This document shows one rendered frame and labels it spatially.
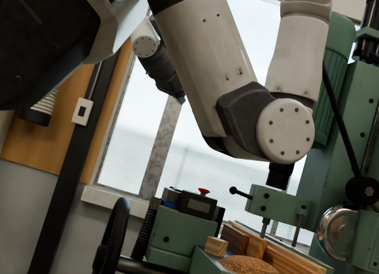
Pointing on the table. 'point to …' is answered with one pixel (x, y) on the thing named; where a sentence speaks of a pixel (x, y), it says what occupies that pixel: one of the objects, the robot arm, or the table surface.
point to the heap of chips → (247, 265)
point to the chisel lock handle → (239, 193)
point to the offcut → (216, 246)
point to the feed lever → (363, 193)
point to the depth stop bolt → (299, 222)
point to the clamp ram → (219, 218)
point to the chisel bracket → (276, 206)
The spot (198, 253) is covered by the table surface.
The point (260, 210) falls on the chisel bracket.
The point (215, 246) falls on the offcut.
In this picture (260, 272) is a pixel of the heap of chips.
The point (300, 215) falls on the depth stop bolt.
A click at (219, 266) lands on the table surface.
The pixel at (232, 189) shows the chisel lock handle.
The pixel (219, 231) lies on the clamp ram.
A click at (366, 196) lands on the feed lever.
